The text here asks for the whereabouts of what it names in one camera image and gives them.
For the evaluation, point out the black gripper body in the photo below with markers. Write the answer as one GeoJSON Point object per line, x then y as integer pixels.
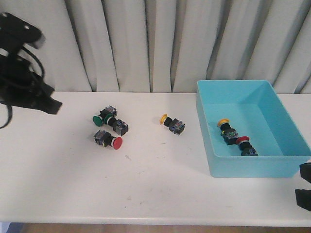
{"type": "Point", "coordinates": [19, 85]}

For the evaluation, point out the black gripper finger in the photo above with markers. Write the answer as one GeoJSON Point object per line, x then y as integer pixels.
{"type": "Point", "coordinates": [48, 105]}

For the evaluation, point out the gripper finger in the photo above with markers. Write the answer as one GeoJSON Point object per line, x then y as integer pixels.
{"type": "Point", "coordinates": [305, 171]}
{"type": "Point", "coordinates": [303, 198]}

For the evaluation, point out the yellow mushroom push button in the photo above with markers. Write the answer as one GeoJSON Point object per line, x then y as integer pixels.
{"type": "Point", "coordinates": [229, 134]}

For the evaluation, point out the light blue plastic box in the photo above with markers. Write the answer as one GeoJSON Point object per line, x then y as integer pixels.
{"type": "Point", "coordinates": [254, 110]}

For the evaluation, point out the green push button behind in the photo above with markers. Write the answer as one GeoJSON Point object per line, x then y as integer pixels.
{"type": "Point", "coordinates": [108, 110]}

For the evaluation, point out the red mushroom push button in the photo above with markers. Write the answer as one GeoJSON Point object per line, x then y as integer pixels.
{"type": "Point", "coordinates": [105, 139]}

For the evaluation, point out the grey pleated curtain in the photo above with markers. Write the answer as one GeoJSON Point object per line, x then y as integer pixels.
{"type": "Point", "coordinates": [169, 45]}

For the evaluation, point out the small yellow push button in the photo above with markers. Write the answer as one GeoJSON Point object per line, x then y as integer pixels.
{"type": "Point", "coordinates": [175, 125]}

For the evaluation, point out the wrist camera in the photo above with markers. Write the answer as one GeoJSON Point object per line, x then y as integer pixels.
{"type": "Point", "coordinates": [21, 30]}

